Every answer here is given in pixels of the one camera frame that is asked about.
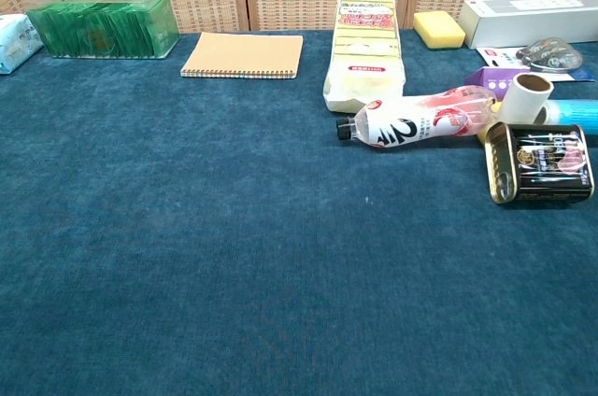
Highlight white red plastic drink bottle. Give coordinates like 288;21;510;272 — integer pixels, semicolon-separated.
335;86;499;150

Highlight dark blue table cloth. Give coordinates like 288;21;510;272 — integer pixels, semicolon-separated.
0;29;598;396

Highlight brown spiral notebook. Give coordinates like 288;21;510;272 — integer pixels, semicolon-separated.
179;32;305;80

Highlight yellow sponge multipack bag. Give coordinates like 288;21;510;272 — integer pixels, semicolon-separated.
322;0;406;115

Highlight large yellow sponge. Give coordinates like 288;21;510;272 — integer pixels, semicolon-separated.
412;10;467;50

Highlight small purple box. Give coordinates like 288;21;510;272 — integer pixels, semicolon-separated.
464;66;532;103

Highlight white paper roll cardboard core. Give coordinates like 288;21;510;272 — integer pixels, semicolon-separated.
499;73;556;125

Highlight clear box of green packets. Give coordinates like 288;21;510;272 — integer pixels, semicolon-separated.
25;0;181;61

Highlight black luncheon meat can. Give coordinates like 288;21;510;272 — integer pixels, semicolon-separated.
483;121;595;205

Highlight white power strip box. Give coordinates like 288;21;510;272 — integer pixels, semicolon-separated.
457;0;598;50

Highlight correction tape blister pack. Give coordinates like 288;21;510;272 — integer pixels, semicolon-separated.
476;36;598;83

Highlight light blue wrapped roll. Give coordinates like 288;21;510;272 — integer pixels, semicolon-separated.
534;99;598;125

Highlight light blue wet wipes pack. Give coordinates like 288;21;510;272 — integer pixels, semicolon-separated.
0;13;44;76

